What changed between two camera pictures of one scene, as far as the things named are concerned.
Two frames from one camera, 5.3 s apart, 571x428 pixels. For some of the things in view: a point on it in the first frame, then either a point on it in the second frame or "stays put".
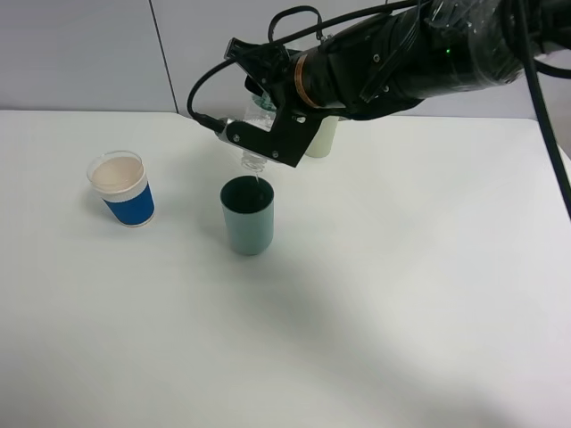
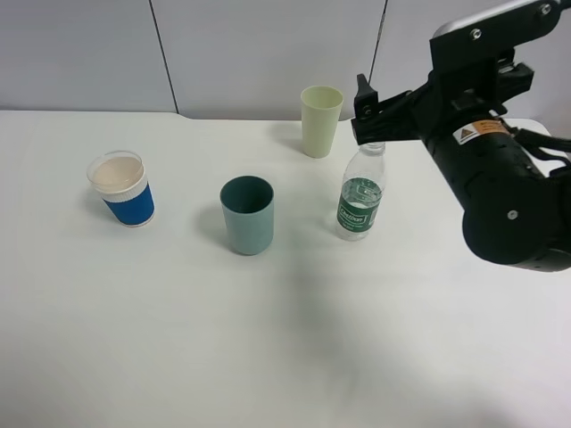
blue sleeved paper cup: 119,177 stays put
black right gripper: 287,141 → 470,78
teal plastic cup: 248,203 stays put
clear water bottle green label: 260,113 → 361,193
